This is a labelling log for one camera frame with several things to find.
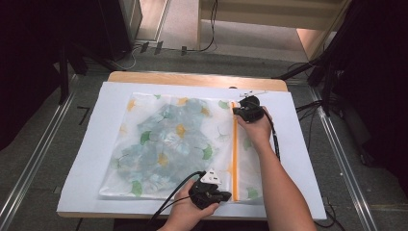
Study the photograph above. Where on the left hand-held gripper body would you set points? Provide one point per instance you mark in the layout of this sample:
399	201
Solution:
205	194

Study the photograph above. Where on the dark cabinet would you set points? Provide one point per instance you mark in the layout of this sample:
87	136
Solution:
118	25

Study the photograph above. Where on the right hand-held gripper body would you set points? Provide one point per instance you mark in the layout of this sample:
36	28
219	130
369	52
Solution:
253	110

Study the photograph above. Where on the light wooden shelf unit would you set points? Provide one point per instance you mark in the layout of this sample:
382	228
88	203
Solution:
256	19

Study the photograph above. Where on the person's left hand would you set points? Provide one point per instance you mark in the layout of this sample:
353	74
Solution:
184	208

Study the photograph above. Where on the person's right hand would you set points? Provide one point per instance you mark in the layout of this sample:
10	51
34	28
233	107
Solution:
258	133

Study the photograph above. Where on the leaf-print mesh laundry bag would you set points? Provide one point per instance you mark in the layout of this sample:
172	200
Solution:
144	106

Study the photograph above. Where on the black metal stand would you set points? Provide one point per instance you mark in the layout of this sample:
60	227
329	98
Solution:
327	86
64	73

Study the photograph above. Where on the blue-grey garment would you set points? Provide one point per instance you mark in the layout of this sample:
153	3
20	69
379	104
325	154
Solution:
166	144

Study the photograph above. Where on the wooden table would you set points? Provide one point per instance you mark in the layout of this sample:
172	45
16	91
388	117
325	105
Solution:
192	78

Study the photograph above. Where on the metal floor rail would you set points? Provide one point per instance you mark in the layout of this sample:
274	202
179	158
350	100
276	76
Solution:
343	157
35	154

